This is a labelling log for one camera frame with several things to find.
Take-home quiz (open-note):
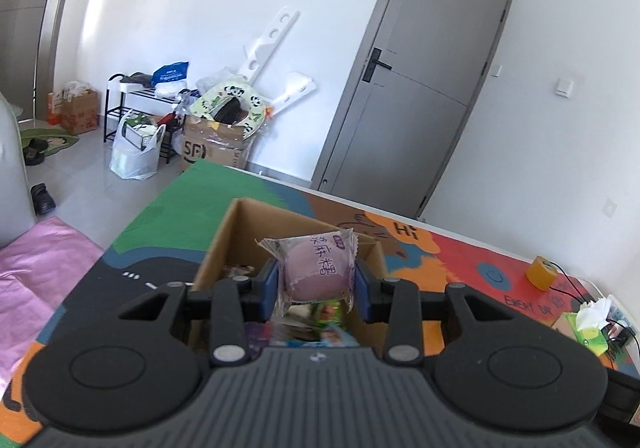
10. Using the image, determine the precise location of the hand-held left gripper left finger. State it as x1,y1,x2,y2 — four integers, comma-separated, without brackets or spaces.
119,260,279,368

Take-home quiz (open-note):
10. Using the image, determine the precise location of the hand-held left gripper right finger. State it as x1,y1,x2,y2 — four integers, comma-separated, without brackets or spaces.
356,262,501,365

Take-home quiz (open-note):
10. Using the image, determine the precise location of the green snack packet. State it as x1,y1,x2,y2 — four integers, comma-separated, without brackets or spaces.
307,300,351,329

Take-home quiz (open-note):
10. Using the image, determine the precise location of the blue snack packet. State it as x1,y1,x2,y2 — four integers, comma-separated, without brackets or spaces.
300,325,361,349

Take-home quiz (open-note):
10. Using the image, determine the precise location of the pink snack packet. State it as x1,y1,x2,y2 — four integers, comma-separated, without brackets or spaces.
256,227,362,323

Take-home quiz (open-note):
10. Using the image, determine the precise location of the green tissue box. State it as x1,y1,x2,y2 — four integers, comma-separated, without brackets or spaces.
550,295,623,356

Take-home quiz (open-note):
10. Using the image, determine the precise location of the white power strip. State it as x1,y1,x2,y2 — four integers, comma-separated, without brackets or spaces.
605,295,632,329

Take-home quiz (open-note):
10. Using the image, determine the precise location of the colourful printed table mat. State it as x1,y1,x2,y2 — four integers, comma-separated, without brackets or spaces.
0,159,640,429

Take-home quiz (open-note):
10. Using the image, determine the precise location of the yellow tape roll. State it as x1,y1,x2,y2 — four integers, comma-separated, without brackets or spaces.
525,255,558,291

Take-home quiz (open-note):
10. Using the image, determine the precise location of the taped floor cardboard box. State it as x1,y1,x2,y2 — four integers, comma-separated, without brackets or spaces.
181,115,258,173

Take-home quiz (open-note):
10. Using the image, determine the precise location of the grey door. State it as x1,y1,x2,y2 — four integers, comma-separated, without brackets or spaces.
311,0,516,219

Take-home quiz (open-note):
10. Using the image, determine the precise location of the white plastic shopping bag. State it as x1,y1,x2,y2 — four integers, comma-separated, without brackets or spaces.
109,110,167,181

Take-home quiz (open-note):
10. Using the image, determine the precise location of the short white plastic board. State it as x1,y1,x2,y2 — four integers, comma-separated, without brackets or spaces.
270,72,318,116

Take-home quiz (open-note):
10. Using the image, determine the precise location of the clear plastic bag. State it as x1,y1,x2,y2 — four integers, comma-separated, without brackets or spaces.
195,68,241,93

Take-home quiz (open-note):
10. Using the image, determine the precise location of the pink blanket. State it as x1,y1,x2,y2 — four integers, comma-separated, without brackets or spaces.
0,217,106,394

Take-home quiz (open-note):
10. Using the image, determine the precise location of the blue plastic bag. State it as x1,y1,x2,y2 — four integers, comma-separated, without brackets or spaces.
151,61,191,84

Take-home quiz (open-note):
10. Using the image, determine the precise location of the black shoe rack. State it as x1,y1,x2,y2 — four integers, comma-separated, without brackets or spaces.
103,72,183,163

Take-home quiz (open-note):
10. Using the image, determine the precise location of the black shoe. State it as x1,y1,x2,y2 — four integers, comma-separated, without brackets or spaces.
30,183,57,215

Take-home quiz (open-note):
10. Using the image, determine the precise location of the green floor rug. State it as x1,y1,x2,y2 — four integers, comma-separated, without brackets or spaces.
20,128,81,161

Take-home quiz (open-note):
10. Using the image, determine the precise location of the long white plastic board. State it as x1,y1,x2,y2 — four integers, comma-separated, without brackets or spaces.
242,6,302,83

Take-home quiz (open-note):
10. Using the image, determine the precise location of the orange printed cardboard box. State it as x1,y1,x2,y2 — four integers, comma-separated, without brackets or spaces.
47,82,100,136

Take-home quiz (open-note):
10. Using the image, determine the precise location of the pair of dark slippers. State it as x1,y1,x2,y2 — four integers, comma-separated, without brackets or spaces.
22,138,48,166

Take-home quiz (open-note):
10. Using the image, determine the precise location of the grey wardrobe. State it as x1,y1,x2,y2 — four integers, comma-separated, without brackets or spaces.
0,0,88,121

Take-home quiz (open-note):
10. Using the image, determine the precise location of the black door handle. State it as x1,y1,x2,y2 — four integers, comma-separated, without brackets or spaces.
361,48,393,82

